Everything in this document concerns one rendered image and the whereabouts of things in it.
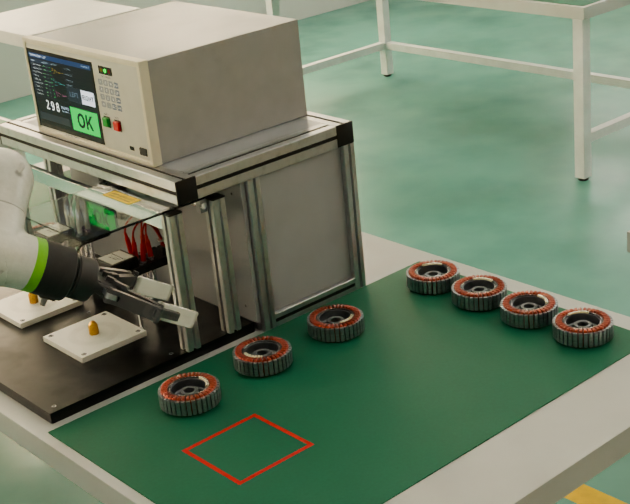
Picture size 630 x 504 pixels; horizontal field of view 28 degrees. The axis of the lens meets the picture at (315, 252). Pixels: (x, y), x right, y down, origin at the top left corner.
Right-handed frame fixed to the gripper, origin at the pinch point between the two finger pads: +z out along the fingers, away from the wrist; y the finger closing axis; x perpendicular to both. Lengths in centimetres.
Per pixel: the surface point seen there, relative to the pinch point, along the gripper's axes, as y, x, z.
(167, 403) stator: 2.4, -17.1, 4.3
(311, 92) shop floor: -435, 29, 226
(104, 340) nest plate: -28.4, -18.0, 1.3
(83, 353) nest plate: -25.1, -20.6, -3.1
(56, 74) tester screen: -56, 25, -18
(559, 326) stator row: 18, 20, 66
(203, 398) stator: 5.3, -13.7, 9.1
